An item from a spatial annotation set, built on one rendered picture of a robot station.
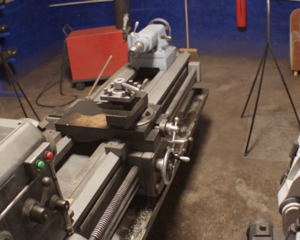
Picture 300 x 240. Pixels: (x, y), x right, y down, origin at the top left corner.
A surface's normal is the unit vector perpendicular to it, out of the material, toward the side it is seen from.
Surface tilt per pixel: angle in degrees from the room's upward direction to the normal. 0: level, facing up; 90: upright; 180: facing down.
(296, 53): 90
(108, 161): 36
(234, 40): 90
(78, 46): 90
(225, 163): 0
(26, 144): 45
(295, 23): 90
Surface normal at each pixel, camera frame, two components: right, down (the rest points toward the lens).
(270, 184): -0.08, -0.88
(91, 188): 0.48, -0.68
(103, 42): 0.04, 0.46
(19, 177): 0.95, 0.07
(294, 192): -0.21, 0.47
